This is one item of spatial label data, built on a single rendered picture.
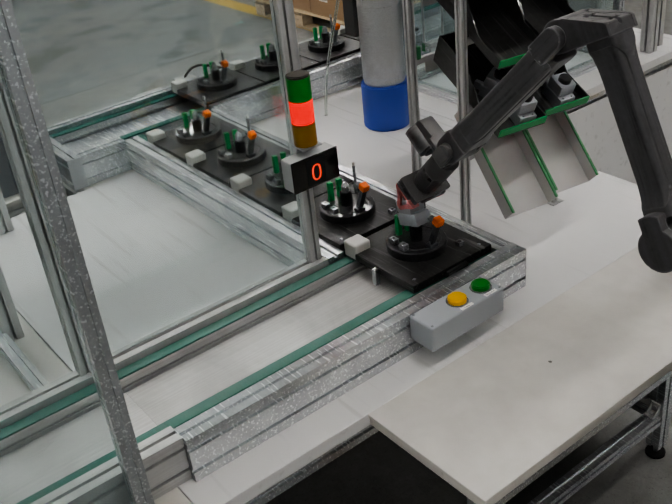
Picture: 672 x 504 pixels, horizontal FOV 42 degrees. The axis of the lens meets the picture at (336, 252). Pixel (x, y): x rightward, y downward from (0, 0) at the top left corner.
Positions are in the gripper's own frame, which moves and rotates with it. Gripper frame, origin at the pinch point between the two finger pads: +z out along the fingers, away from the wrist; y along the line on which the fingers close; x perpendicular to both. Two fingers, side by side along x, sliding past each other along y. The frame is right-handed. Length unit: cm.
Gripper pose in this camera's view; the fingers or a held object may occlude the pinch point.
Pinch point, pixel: (409, 201)
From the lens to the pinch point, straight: 200.6
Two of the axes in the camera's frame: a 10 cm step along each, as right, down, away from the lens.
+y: -7.9, 3.8, -4.8
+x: 5.2, 8.3, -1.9
